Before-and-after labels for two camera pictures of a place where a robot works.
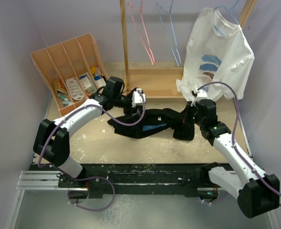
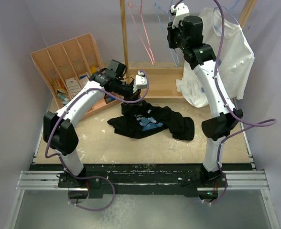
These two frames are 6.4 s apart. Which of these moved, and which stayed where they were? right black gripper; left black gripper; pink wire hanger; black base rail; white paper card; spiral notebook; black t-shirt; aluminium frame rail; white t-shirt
Moved: black t-shirt; left black gripper; right black gripper
Stayed: spiral notebook; aluminium frame rail; pink wire hanger; black base rail; white paper card; white t-shirt
